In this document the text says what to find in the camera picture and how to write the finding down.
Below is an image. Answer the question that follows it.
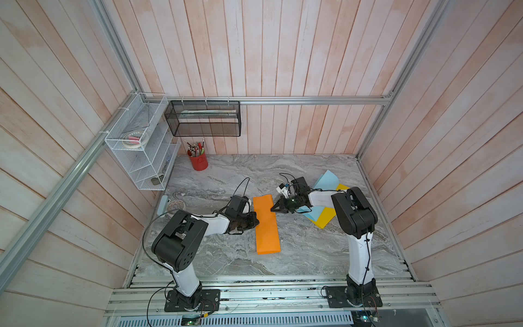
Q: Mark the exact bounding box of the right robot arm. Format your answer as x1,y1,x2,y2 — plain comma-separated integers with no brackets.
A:
271,178,378,295

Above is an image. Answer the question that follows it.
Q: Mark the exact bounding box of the light blue paper sheet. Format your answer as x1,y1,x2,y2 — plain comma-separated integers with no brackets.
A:
297,170,341,229

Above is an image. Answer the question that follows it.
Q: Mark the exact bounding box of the white wire shelf rack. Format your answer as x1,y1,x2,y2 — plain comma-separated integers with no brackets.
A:
105,93,181,191

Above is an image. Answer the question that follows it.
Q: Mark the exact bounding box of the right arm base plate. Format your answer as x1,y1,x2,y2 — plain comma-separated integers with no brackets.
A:
324,286,383,309

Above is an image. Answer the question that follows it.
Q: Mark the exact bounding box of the yellow paper sheet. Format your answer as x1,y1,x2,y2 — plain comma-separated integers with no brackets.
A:
304,184,349,229

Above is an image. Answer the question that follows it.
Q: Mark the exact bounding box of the black mesh wall basket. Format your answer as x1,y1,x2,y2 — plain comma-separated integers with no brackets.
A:
163,100,242,138

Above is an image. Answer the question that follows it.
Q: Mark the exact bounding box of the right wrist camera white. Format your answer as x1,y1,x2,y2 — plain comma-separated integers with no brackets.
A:
276,183,290,198

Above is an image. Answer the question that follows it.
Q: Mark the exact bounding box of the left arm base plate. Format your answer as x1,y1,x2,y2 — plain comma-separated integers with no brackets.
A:
164,289,221,313

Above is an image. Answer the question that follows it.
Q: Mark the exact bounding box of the red pencil cup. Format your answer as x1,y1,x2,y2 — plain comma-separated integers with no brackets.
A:
187,150,208,171

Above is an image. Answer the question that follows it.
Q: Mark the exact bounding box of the tape roll on shelf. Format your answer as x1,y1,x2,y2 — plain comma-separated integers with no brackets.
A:
121,130,149,149

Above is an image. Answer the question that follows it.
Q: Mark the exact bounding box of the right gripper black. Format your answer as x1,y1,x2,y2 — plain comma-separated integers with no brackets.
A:
270,195,300,213

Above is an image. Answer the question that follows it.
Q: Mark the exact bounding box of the orange paper sheet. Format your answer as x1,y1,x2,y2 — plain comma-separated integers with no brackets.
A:
253,195,281,255

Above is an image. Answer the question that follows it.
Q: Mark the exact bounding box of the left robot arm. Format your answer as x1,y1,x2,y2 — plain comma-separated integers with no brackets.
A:
151,196,260,298

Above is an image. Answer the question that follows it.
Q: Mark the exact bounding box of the clear tape roll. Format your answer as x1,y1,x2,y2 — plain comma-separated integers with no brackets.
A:
166,199,186,212

